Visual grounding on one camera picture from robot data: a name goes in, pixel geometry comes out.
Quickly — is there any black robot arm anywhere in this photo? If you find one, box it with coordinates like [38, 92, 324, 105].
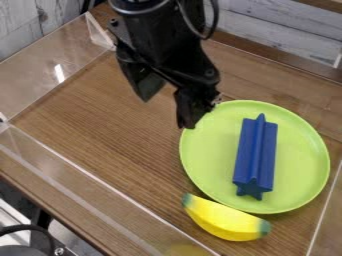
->
[109, 0, 221, 129]

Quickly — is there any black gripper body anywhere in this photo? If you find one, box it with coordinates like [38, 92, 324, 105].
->
[109, 6, 220, 89]

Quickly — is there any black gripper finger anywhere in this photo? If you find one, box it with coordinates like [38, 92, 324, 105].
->
[174, 86, 221, 129]
[118, 60, 166, 102]

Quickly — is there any yellow toy banana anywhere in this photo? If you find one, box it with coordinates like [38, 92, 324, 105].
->
[182, 193, 272, 241]

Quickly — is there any black metal bracket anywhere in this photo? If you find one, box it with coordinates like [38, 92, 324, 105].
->
[31, 209, 77, 256]

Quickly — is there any green round plate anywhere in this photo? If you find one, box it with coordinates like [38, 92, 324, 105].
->
[179, 100, 330, 214]

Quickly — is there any black cable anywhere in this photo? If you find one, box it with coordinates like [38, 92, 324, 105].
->
[0, 224, 58, 256]

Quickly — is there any blue star-shaped block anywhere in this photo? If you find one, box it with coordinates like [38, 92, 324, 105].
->
[233, 113, 278, 200]

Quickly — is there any clear acrylic tray enclosure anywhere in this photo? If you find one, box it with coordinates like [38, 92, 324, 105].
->
[0, 7, 342, 256]

